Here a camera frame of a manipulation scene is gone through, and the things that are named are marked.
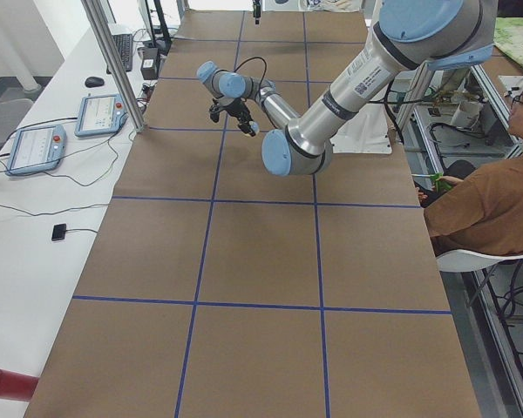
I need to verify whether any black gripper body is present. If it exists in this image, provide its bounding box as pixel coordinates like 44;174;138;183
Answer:
226;100;251;124

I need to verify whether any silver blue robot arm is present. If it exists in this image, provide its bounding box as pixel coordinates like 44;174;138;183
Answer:
196;1;498;176

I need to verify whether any dark brown small box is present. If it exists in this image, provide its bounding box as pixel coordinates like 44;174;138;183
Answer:
140;48;160;80

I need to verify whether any black keyboard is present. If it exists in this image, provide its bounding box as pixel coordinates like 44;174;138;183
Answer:
112;33;133;72

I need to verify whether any far blue teach pendant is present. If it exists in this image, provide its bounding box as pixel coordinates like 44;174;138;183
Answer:
74;94;127;138

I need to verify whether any blue teach pendant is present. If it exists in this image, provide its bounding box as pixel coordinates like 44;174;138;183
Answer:
74;94;127;138
5;125;66;176

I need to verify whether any black computer mouse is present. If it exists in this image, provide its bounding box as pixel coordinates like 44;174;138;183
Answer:
85;77;105;88

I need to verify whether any near blue teach pendant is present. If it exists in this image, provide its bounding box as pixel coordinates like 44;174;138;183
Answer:
5;125;66;176

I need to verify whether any small black square puck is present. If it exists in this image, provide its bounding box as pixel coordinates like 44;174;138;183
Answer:
51;223;67;242

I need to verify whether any white chair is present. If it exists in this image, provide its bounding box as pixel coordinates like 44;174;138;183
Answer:
436;249;523;273

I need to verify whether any person in brown shirt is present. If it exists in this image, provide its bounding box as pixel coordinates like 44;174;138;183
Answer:
424;91;523;256

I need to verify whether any red cylinder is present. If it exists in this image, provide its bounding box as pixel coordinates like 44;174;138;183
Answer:
0;368;39;401

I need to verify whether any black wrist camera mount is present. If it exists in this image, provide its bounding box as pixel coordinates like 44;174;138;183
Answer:
208;98;227;124

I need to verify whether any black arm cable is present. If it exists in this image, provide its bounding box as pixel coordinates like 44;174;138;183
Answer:
234;56;269;88

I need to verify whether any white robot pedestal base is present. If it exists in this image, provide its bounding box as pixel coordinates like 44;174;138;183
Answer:
330;104;392;155

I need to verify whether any aluminium camera post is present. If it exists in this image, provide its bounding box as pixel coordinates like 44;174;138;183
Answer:
81;0;145;132

